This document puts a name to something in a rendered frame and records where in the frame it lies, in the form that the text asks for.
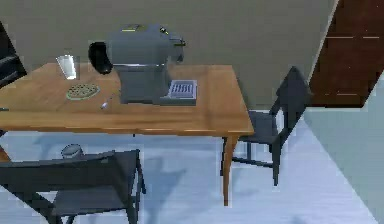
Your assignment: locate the dark brown wooden door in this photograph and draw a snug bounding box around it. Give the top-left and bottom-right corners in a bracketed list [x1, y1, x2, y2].
[308, 0, 384, 109]

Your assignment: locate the brown wooden table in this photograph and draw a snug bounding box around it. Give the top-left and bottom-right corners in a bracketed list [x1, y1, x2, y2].
[0, 62, 256, 208]

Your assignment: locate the small silver pen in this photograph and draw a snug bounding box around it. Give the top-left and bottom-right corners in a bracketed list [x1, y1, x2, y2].
[100, 94, 115, 110]

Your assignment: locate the clear drinking glass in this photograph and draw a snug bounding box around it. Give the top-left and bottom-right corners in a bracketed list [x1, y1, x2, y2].
[55, 54, 81, 81]

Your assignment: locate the small grey metal cup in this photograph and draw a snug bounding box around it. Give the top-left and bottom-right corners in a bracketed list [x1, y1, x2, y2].
[60, 143, 84, 160]

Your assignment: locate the round green plate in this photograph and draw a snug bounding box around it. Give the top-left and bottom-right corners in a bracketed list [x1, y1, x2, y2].
[65, 82, 102, 101]

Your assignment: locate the grey coffee machine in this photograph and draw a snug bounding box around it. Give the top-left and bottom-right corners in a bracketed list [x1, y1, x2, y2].
[87, 23, 198, 107]

